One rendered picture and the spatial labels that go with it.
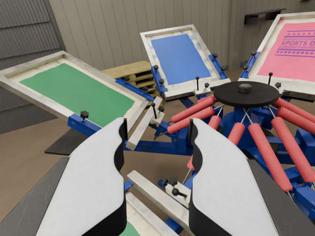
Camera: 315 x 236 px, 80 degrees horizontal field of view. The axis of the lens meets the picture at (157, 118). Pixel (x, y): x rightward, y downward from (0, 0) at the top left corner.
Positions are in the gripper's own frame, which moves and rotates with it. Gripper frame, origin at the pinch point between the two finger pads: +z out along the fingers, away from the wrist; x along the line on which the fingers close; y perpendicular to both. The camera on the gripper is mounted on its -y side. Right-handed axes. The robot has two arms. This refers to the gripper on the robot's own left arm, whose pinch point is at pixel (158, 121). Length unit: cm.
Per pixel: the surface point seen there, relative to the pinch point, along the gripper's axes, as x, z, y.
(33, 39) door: -222, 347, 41
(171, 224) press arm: 7, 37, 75
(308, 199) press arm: 58, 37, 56
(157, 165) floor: 0, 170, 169
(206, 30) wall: 118, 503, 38
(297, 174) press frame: 61, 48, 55
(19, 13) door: -230, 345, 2
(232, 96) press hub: 37, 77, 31
